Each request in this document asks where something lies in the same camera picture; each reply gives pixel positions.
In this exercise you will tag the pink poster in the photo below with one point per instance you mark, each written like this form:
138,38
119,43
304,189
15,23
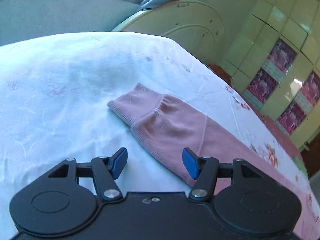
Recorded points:
260,88
291,118
308,95
279,60

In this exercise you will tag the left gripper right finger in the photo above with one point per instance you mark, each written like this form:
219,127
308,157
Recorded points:
204,171

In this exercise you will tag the white floral bed sheet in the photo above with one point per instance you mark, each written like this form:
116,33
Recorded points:
55,92

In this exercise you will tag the orange brown pillow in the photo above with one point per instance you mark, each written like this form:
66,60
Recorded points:
221,73

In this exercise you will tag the pink knit sweater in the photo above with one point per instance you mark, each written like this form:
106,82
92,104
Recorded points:
164,125

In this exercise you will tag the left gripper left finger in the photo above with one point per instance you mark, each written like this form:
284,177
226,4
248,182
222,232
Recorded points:
105,171

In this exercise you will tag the upper left pink poster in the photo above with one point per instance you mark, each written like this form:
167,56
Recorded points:
279,60

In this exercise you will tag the lower right pink poster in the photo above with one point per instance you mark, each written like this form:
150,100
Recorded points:
291,118

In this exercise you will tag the upper right pink poster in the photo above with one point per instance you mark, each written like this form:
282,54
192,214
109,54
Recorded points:
308,95

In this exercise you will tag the lower left pink poster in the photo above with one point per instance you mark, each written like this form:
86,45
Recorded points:
260,88

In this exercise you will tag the cream round headboard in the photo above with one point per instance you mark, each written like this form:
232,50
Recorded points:
193,24

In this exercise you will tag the cream wardrobe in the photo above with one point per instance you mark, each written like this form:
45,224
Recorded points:
297,23

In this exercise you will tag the pink checked bedspread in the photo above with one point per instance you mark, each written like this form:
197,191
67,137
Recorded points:
281,138

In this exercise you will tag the green folded cloth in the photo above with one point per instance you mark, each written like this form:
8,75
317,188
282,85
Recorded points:
300,166

